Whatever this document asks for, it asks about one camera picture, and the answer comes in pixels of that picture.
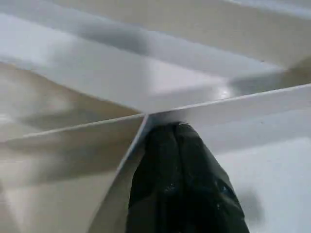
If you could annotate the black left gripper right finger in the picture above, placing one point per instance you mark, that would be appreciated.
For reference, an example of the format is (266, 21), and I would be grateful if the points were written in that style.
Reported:
(206, 189)

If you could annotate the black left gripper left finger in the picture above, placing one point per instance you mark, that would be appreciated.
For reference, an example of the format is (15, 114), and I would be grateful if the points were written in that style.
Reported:
(155, 182)

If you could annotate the white plastic table top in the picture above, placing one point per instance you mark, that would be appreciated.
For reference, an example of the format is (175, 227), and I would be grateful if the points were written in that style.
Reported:
(97, 72)

